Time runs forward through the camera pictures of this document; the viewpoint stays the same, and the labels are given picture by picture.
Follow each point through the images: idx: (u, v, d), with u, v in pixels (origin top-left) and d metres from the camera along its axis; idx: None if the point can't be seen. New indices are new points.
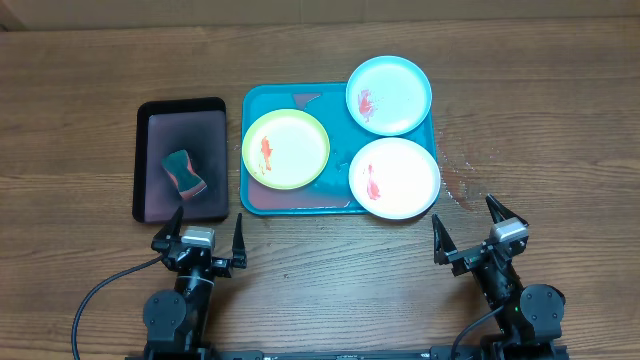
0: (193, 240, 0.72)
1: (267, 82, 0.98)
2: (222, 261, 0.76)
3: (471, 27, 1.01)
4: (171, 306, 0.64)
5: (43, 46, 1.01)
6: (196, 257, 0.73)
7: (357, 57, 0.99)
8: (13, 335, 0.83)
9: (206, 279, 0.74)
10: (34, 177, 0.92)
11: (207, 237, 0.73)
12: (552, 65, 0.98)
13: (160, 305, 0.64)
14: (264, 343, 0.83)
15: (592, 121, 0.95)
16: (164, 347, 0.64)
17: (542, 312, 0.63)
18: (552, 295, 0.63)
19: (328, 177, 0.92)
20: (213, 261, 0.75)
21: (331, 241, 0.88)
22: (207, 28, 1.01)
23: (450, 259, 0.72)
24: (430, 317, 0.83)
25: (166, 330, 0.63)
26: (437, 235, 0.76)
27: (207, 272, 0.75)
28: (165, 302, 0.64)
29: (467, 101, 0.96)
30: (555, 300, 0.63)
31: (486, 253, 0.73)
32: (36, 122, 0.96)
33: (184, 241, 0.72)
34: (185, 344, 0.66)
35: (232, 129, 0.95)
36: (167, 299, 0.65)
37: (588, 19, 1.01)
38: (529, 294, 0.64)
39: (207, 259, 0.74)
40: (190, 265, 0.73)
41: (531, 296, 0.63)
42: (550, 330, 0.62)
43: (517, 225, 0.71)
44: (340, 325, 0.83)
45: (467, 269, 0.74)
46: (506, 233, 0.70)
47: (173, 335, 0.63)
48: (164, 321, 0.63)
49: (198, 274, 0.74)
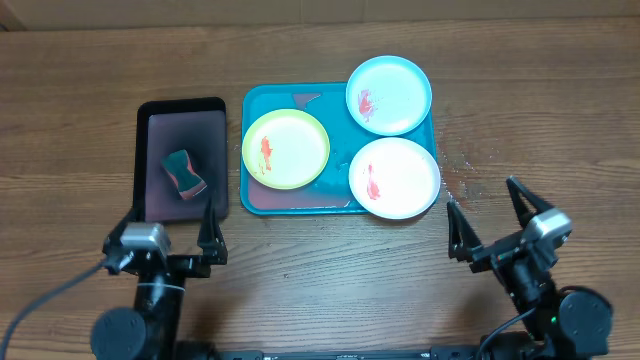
0: (133, 240, 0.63)
1: (267, 82, 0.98)
2: (189, 262, 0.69)
3: (471, 27, 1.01)
4: (127, 328, 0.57)
5: (43, 46, 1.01)
6: (144, 258, 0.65)
7: (357, 57, 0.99)
8: (13, 336, 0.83)
9: (172, 284, 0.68)
10: (34, 177, 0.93)
11: (150, 236, 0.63)
12: (552, 65, 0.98)
13: (113, 330, 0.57)
14: (264, 343, 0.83)
15: (591, 120, 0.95)
16: None
17: (585, 326, 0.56)
18: (597, 306, 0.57)
19: (328, 177, 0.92)
20: (177, 262, 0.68)
21: (330, 241, 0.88)
22: (207, 28, 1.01)
23: (475, 258, 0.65)
24: (430, 317, 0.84)
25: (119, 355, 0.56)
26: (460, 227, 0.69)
27: (171, 277, 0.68)
28: (118, 326, 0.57)
29: (467, 101, 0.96)
30: (601, 312, 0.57)
31: (522, 250, 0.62)
32: (37, 122, 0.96)
33: (123, 243, 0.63)
34: None
35: (232, 129, 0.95)
36: (122, 321, 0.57)
37: (588, 19, 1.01)
38: (570, 304, 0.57)
39: (163, 262, 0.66)
40: (150, 271, 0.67)
41: (572, 307, 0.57)
42: (594, 345, 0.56)
43: (560, 216, 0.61)
44: (340, 325, 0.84)
45: (496, 268, 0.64)
46: (549, 227, 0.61)
47: None
48: (117, 345, 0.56)
49: (162, 280, 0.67)
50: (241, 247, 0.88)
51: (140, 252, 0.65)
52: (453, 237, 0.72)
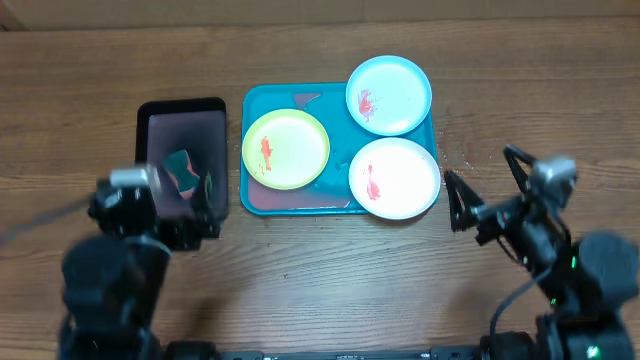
0: (124, 179, 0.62)
1: (267, 82, 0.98)
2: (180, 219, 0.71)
3: (471, 27, 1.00)
4: (108, 249, 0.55)
5: (42, 46, 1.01)
6: (132, 200, 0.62)
7: (357, 57, 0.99)
8: (13, 336, 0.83)
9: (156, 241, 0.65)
10: (33, 177, 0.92)
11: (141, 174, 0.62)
12: (552, 65, 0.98)
13: (93, 251, 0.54)
14: (264, 343, 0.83)
15: (591, 120, 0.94)
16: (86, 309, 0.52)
17: (610, 265, 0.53)
18: (622, 246, 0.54)
19: (328, 177, 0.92)
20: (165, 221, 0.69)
21: (331, 241, 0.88)
22: (207, 28, 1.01)
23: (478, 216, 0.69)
24: (430, 317, 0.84)
25: (93, 279, 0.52)
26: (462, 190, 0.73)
27: (157, 233, 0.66)
28: (99, 246, 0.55)
29: (467, 101, 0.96)
30: (626, 252, 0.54)
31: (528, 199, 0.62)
32: (37, 121, 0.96)
33: (113, 181, 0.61)
34: (122, 313, 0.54)
35: (232, 129, 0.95)
36: (101, 246, 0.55)
37: (588, 19, 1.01)
38: (592, 245, 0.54)
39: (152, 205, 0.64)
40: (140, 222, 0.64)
41: (594, 247, 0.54)
42: (621, 285, 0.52)
43: (565, 163, 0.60)
44: (340, 325, 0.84)
45: (503, 227, 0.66)
46: (553, 171, 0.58)
47: (102, 289, 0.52)
48: (94, 268, 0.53)
49: (148, 235, 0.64)
50: (241, 247, 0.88)
51: (129, 191, 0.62)
52: (454, 203, 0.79)
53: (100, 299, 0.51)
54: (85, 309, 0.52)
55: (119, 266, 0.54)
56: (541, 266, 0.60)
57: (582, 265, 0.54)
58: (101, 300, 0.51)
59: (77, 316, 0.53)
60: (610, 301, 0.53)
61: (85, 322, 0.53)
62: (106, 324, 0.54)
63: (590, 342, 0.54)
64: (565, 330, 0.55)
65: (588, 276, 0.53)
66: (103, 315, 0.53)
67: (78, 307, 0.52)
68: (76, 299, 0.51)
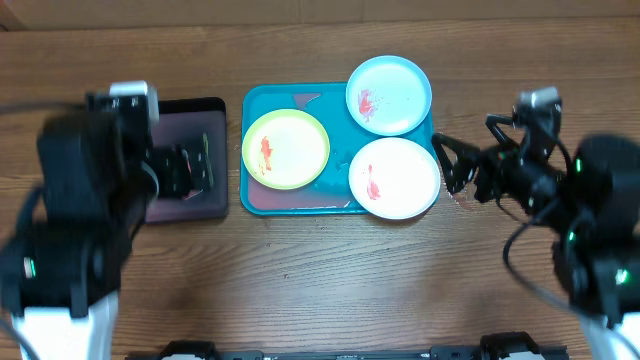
0: (122, 89, 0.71)
1: (267, 82, 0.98)
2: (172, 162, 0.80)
3: (471, 26, 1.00)
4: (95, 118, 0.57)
5: (42, 46, 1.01)
6: (129, 108, 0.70)
7: (357, 57, 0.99)
8: None
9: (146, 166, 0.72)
10: (34, 177, 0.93)
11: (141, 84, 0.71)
12: (552, 65, 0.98)
13: (78, 115, 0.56)
14: (264, 343, 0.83)
15: (591, 121, 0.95)
16: (60, 161, 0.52)
17: (617, 157, 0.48)
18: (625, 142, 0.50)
19: (328, 177, 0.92)
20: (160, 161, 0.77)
21: (331, 241, 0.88)
22: (207, 28, 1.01)
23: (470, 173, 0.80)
24: (430, 317, 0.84)
25: (69, 133, 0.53)
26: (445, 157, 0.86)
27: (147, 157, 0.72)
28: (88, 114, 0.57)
29: (467, 101, 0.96)
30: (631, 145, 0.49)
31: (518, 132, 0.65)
32: (37, 122, 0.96)
33: (113, 92, 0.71)
34: (94, 185, 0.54)
35: (232, 130, 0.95)
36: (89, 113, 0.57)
37: (588, 19, 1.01)
38: (593, 145, 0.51)
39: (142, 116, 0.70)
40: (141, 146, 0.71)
41: (595, 145, 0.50)
42: (636, 180, 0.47)
43: (549, 91, 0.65)
44: (340, 325, 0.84)
45: (500, 169, 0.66)
46: (537, 96, 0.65)
47: (79, 142, 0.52)
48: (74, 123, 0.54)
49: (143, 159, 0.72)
50: (241, 247, 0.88)
51: (126, 100, 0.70)
52: (446, 164, 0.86)
53: (83, 145, 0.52)
54: (63, 156, 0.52)
55: (107, 132, 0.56)
56: (548, 201, 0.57)
57: (590, 166, 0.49)
58: (84, 145, 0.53)
59: (50, 169, 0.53)
60: (626, 197, 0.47)
61: (59, 179, 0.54)
62: (78, 183, 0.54)
63: (619, 266, 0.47)
64: (589, 253, 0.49)
65: (596, 174, 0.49)
66: (79, 170, 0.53)
67: (56, 153, 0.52)
68: (55, 143, 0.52)
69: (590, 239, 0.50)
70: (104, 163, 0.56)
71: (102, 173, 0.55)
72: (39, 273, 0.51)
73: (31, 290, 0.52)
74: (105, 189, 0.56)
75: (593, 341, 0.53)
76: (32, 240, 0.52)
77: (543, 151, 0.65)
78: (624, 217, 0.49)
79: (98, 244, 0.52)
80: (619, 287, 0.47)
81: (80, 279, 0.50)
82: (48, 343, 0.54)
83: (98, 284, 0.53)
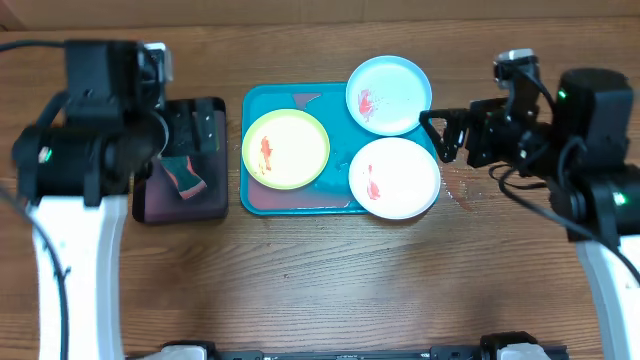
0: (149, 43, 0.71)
1: (267, 82, 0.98)
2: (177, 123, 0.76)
3: (472, 27, 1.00)
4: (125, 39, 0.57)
5: (42, 46, 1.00)
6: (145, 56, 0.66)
7: (357, 57, 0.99)
8: (14, 336, 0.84)
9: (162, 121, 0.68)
10: None
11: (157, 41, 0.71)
12: (552, 66, 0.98)
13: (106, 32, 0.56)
14: (264, 343, 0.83)
15: None
16: (87, 67, 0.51)
17: (594, 78, 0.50)
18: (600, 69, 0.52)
19: (328, 177, 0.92)
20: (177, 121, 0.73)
21: (331, 241, 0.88)
22: (207, 28, 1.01)
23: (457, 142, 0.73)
24: (430, 317, 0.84)
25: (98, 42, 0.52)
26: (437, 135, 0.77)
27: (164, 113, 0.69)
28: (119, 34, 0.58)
29: (467, 101, 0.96)
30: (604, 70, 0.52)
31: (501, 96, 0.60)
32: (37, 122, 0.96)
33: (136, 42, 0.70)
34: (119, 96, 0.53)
35: (232, 130, 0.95)
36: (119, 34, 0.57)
37: (588, 19, 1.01)
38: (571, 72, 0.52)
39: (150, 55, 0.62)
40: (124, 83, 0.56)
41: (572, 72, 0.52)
42: (617, 95, 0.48)
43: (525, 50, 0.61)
44: (340, 325, 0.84)
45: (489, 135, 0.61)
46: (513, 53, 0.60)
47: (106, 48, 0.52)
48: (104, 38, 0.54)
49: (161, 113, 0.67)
50: (241, 247, 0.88)
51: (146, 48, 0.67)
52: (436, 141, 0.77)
53: (108, 54, 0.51)
54: (89, 63, 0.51)
55: (132, 50, 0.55)
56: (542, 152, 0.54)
57: (570, 85, 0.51)
58: (108, 56, 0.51)
59: (71, 79, 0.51)
60: (609, 109, 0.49)
61: (79, 83, 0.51)
62: (98, 89, 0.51)
63: (615, 187, 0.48)
64: (586, 176, 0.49)
65: (577, 95, 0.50)
66: (101, 78, 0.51)
67: (80, 60, 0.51)
68: (81, 51, 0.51)
69: (584, 164, 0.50)
70: (126, 80, 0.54)
71: (125, 89, 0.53)
72: (54, 158, 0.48)
73: (46, 181, 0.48)
74: (126, 102, 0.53)
75: (592, 267, 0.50)
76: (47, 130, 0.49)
77: (529, 111, 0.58)
78: (608, 134, 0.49)
79: (114, 138, 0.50)
80: (617, 209, 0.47)
81: (94, 167, 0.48)
82: (63, 230, 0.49)
83: (111, 180, 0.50)
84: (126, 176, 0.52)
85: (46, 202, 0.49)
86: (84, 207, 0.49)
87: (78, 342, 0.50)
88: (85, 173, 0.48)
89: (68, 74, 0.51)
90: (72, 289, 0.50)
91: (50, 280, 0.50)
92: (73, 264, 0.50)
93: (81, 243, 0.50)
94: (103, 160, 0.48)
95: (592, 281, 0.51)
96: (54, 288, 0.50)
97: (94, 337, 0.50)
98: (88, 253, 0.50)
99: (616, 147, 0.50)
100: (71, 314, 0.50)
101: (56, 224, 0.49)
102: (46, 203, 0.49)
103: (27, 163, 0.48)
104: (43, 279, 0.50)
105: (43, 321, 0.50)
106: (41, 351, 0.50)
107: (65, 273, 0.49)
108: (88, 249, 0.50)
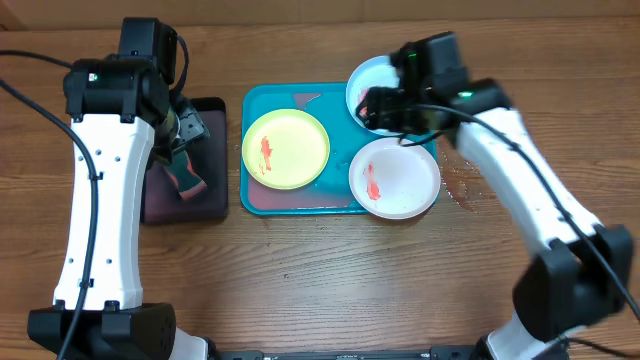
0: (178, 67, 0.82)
1: (267, 82, 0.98)
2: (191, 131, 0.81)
3: (471, 27, 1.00)
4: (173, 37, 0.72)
5: (42, 45, 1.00)
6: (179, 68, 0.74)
7: (357, 56, 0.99)
8: (13, 336, 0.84)
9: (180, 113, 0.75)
10: (33, 177, 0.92)
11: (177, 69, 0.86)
12: (552, 65, 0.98)
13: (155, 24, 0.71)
14: (264, 343, 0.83)
15: (592, 120, 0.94)
16: (140, 32, 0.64)
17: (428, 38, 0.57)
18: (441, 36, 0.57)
19: (328, 177, 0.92)
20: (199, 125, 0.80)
21: (331, 241, 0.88)
22: (207, 28, 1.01)
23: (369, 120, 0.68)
24: (430, 317, 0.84)
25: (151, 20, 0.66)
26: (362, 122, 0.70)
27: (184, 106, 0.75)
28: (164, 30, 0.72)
29: None
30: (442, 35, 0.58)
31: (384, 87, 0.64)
32: (36, 121, 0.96)
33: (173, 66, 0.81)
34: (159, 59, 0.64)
35: (232, 129, 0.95)
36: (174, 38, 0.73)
37: (588, 19, 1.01)
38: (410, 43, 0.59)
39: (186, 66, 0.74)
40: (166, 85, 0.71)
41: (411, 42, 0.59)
42: (444, 42, 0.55)
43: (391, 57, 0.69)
44: (340, 325, 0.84)
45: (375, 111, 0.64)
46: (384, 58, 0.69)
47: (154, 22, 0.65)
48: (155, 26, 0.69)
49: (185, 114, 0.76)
50: (241, 247, 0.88)
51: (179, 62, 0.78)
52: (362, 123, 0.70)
53: (155, 29, 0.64)
54: (138, 34, 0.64)
55: (172, 34, 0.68)
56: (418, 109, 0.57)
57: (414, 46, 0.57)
58: (155, 31, 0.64)
59: (123, 47, 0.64)
60: (440, 50, 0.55)
61: (129, 47, 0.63)
62: (143, 52, 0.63)
63: (461, 90, 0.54)
64: (442, 95, 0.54)
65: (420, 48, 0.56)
66: (146, 43, 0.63)
67: (132, 32, 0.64)
68: (134, 26, 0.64)
69: (441, 87, 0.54)
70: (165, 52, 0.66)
71: (163, 57, 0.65)
72: (101, 81, 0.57)
73: (91, 101, 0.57)
74: (162, 65, 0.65)
75: (471, 153, 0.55)
76: (96, 62, 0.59)
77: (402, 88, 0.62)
78: (449, 67, 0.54)
79: (152, 75, 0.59)
80: (465, 106, 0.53)
81: (133, 89, 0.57)
82: (100, 139, 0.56)
83: (144, 108, 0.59)
84: (156, 111, 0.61)
85: (89, 115, 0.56)
86: (120, 122, 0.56)
87: (102, 249, 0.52)
88: (125, 93, 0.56)
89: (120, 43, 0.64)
90: (103, 193, 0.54)
91: (85, 183, 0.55)
92: (107, 170, 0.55)
93: (115, 152, 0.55)
94: (140, 88, 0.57)
95: (478, 164, 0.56)
96: (86, 193, 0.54)
97: (118, 245, 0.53)
98: (121, 161, 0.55)
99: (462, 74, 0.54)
100: (101, 216, 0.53)
101: (96, 134, 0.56)
102: (89, 118, 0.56)
103: (79, 87, 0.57)
104: (79, 182, 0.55)
105: (72, 227, 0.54)
106: (66, 262, 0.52)
107: (99, 177, 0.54)
108: (121, 156, 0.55)
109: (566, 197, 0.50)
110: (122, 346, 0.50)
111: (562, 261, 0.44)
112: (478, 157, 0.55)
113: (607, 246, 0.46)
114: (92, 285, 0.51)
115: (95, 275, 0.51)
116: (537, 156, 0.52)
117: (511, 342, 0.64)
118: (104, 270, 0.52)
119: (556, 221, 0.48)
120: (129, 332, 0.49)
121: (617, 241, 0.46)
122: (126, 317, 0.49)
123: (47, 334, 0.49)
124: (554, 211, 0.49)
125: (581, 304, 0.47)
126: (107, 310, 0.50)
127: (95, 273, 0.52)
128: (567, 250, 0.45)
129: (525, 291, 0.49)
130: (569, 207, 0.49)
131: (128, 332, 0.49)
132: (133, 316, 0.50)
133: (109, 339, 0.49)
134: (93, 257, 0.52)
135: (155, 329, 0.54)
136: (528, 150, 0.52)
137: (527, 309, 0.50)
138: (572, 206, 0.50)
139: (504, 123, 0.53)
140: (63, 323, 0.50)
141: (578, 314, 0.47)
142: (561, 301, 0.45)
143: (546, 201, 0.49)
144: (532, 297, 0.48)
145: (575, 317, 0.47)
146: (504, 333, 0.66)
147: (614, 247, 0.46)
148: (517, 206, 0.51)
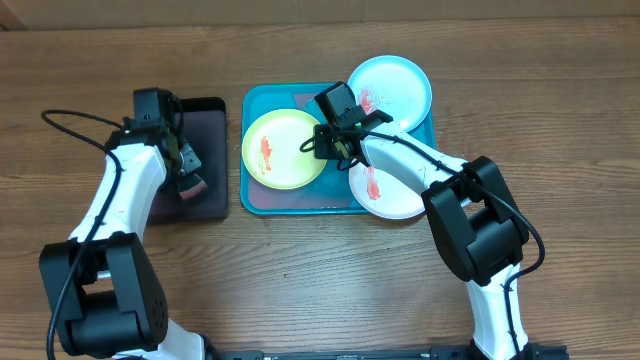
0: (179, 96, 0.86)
1: (267, 83, 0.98)
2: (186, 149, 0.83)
3: (472, 27, 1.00)
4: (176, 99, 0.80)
5: (43, 46, 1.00)
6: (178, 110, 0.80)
7: (356, 56, 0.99)
8: (13, 336, 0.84)
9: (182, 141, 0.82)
10: (33, 177, 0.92)
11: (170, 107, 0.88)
12: (552, 65, 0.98)
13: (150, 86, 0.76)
14: (264, 343, 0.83)
15: (592, 120, 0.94)
16: (149, 104, 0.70)
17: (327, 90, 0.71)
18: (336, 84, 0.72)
19: (328, 177, 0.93)
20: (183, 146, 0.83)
21: (331, 241, 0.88)
22: (207, 28, 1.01)
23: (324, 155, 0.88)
24: (430, 317, 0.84)
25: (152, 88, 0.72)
26: (325, 155, 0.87)
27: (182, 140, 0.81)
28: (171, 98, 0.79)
29: (467, 101, 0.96)
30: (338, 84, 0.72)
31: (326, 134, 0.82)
32: (37, 122, 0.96)
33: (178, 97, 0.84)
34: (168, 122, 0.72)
35: (232, 129, 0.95)
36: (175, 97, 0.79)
37: (587, 19, 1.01)
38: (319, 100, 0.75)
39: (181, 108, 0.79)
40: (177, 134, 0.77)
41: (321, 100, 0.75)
42: (335, 93, 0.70)
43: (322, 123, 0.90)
44: (340, 325, 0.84)
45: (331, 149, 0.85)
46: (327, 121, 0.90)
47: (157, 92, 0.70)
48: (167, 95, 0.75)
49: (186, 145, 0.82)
50: (241, 247, 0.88)
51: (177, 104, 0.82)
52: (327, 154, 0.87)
53: (161, 92, 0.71)
54: (147, 101, 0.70)
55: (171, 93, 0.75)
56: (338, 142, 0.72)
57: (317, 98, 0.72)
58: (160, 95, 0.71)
59: (136, 105, 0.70)
60: (333, 97, 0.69)
61: (141, 112, 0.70)
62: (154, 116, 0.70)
63: (359, 122, 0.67)
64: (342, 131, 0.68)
65: (321, 98, 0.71)
66: (154, 104, 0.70)
67: (142, 100, 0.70)
68: (141, 95, 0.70)
69: (342, 124, 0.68)
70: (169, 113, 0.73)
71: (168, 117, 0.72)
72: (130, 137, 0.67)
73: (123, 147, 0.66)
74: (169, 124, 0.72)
75: (380, 164, 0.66)
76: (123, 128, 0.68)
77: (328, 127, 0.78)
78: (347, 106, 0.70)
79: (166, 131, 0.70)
80: (359, 134, 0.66)
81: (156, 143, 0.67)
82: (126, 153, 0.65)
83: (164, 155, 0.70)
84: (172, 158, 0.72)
85: (121, 146, 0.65)
86: (143, 146, 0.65)
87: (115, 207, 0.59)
88: (149, 139, 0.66)
89: (134, 100, 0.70)
90: (124, 180, 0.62)
91: (109, 176, 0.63)
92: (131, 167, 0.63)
93: (136, 157, 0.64)
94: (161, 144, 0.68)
95: (389, 171, 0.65)
96: (109, 180, 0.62)
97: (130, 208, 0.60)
98: (141, 162, 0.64)
99: (359, 111, 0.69)
100: (117, 195, 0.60)
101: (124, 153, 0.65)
102: (121, 148, 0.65)
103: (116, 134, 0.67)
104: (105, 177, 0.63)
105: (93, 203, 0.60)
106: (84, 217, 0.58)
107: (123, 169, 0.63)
108: (142, 161, 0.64)
109: (441, 154, 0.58)
110: (124, 274, 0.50)
111: (445, 196, 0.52)
112: (383, 162, 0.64)
113: (477, 176, 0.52)
114: (103, 223, 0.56)
115: (107, 219, 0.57)
116: (417, 142, 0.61)
117: (483, 322, 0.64)
118: (116, 216, 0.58)
119: (434, 172, 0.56)
120: (131, 250, 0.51)
121: (484, 170, 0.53)
122: (129, 243, 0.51)
123: (55, 266, 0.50)
124: (429, 165, 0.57)
125: (479, 233, 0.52)
126: (117, 233, 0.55)
127: (108, 219, 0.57)
128: (446, 188, 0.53)
129: (444, 250, 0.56)
130: (445, 160, 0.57)
131: (131, 253, 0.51)
132: (136, 243, 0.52)
133: (113, 263, 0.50)
134: (109, 210, 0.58)
135: (153, 286, 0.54)
136: (410, 139, 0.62)
137: (448, 257, 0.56)
138: (445, 159, 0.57)
139: (389, 128, 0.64)
140: (70, 254, 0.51)
141: (481, 241, 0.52)
142: (457, 227, 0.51)
143: (424, 163, 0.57)
144: (442, 241, 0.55)
145: (481, 245, 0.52)
146: (478, 321, 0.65)
147: (483, 176, 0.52)
148: (415, 183, 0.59)
